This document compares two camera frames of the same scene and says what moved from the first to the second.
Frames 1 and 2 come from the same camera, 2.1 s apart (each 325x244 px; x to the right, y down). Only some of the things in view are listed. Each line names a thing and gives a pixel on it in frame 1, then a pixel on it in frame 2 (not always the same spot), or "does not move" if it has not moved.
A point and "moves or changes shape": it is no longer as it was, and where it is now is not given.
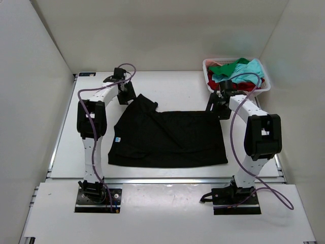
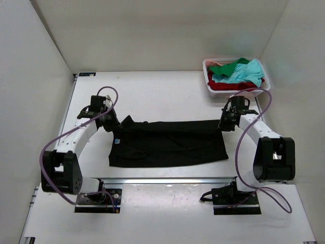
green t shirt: x=227 y=69 does not move
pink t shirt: x=211 y=63 does not move
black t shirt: x=145 y=137 moves or changes shape
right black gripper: x=218 y=107 to x=226 y=121
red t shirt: x=249 y=86 does not move
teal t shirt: x=252 y=66 does not move
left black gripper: x=126 y=94 to x=111 y=122
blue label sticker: x=87 y=74 does not move
